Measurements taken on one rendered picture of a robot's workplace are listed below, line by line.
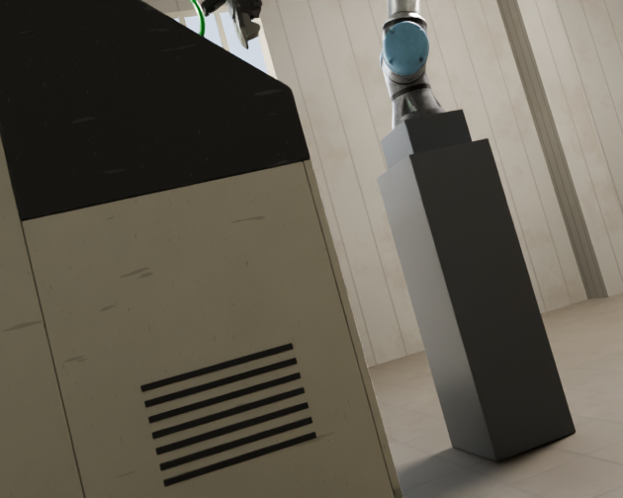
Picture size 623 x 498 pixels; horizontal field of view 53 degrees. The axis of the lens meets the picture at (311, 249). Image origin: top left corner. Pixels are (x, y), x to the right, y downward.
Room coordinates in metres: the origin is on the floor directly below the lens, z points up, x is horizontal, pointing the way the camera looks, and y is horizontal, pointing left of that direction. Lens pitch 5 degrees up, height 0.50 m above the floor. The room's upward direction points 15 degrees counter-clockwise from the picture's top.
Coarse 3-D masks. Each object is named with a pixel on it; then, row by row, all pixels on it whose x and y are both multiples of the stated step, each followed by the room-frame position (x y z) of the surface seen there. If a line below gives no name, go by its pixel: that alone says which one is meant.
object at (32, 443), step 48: (0, 144) 1.15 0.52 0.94; (0, 192) 1.14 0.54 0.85; (0, 240) 1.14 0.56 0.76; (0, 288) 1.14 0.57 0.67; (0, 336) 1.13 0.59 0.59; (0, 384) 1.13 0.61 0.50; (48, 384) 1.15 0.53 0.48; (0, 432) 1.12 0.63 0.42; (48, 432) 1.14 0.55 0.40; (0, 480) 1.12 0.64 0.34; (48, 480) 1.14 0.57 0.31
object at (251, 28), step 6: (246, 18) 1.61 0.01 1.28; (246, 24) 1.61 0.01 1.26; (252, 24) 1.61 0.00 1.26; (258, 24) 1.62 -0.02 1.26; (240, 30) 1.60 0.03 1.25; (246, 30) 1.61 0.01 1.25; (252, 30) 1.61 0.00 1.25; (258, 30) 1.62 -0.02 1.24; (240, 36) 1.61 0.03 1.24; (246, 36) 1.61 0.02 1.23; (246, 42) 1.61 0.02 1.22; (246, 48) 1.63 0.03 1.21
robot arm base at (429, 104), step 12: (420, 84) 1.67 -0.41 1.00; (396, 96) 1.69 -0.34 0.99; (408, 96) 1.67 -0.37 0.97; (420, 96) 1.66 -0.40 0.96; (432, 96) 1.68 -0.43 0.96; (396, 108) 1.69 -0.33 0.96; (408, 108) 1.67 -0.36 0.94; (420, 108) 1.65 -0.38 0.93; (432, 108) 1.65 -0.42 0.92; (396, 120) 1.69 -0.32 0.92
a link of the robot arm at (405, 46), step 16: (400, 0) 1.54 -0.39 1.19; (416, 0) 1.55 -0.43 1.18; (400, 16) 1.53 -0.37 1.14; (416, 16) 1.53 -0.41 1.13; (384, 32) 1.57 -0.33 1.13; (400, 32) 1.52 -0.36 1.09; (416, 32) 1.51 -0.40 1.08; (384, 48) 1.53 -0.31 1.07; (400, 48) 1.52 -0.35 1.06; (416, 48) 1.52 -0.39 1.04; (384, 64) 1.62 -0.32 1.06; (400, 64) 1.53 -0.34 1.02; (416, 64) 1.53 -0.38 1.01; (400, 80) 1.63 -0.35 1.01
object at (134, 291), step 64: (192, 192) 1.22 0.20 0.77; (256, 192) 1.25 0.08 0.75; (64, 256) 1.16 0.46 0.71; (128, 256) 1.19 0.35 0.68; (192, 256) 1.22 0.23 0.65; (256, 256) 1.25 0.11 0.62; (320, 256) 1.27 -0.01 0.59; (64, 320) 1.16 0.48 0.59; (128, 320) 1.18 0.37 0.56; (192, 320) 1.21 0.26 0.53; (256, 320) 1.24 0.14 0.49; (320, 320) 1.27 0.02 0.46; (64, 384) 1.15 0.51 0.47; (128, 384) 1.18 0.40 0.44; (192, 384) 1.20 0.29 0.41; (256, 384) 1.23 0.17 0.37; (320, 384) 1.26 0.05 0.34; (128, 448) 1.17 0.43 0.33; (192, 448) 1.20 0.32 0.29; (256, 448) 1.22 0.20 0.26; (320, 448) 1.25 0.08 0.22; (384, 448) 1.28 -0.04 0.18
